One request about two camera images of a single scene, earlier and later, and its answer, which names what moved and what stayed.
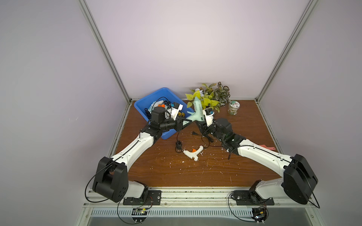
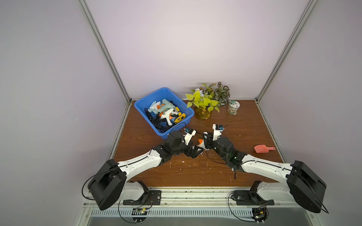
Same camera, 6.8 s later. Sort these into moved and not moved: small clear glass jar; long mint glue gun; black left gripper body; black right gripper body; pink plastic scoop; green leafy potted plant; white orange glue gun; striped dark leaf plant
Moved: long mint glue gun; white orange glue gun; black right gripper body; black left gripper body
Not moved: pink plastic scoop; green leafy potted plant; small clear glass jar; striped dark leaf plant
